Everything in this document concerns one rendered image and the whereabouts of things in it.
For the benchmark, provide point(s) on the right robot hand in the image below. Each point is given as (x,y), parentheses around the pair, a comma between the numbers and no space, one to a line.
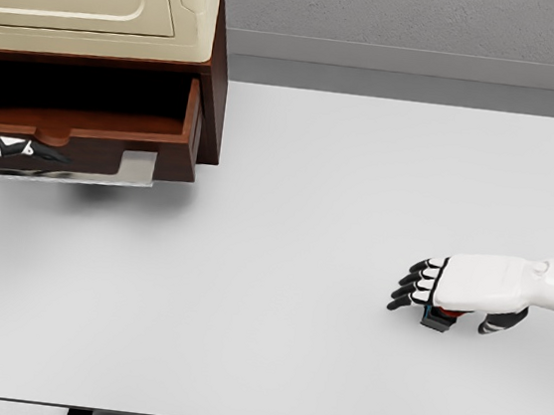
(478,283)

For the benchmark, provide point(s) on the black switch with red button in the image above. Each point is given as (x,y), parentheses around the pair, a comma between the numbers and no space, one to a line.
(437,320)

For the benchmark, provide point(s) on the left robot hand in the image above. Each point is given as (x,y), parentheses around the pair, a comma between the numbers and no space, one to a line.
(11,146)

